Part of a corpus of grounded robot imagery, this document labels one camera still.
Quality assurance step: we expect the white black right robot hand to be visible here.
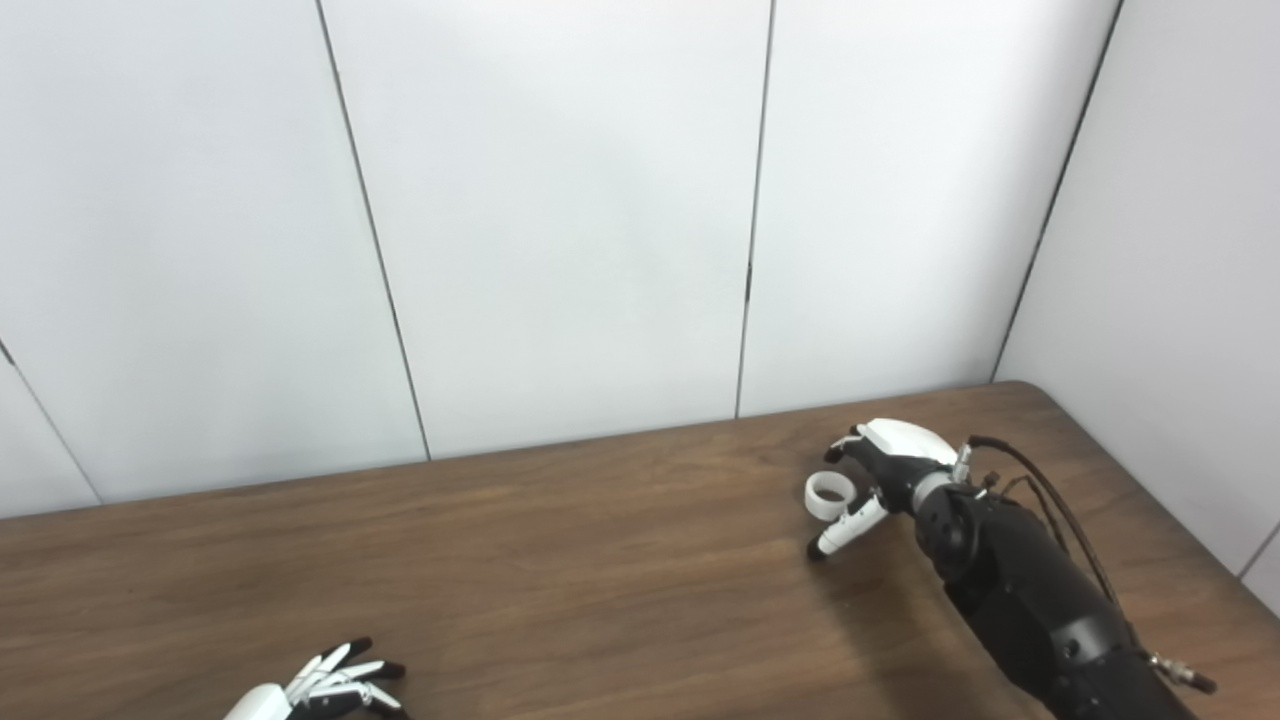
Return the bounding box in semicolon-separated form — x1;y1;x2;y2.
806;418;961;561

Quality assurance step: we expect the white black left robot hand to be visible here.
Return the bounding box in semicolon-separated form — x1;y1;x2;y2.
222;637;409;720

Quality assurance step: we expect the white ring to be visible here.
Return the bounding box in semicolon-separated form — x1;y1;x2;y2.
805;472;855;521

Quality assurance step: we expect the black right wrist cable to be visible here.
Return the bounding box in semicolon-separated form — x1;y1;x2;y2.
965;435;1218;696

